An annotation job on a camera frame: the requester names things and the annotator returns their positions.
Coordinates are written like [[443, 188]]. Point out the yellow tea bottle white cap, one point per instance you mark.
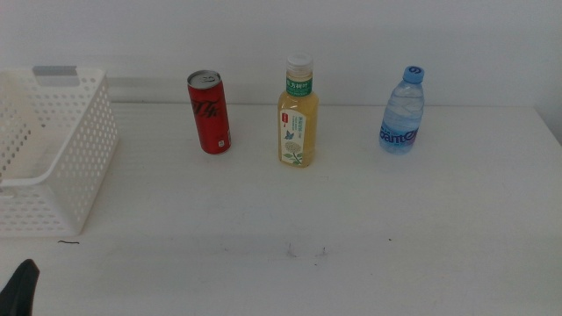
[[298, 131]]

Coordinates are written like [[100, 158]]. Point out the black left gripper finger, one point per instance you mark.
[[19, 289]]

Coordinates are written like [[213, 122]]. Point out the white perforated plastic basket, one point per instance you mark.
[[88, 175]]

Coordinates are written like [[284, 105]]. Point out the red cola can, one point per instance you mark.
[[213, 118]]

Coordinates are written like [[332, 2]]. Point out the clear water bottle blue cap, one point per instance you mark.
[[401, 118]]

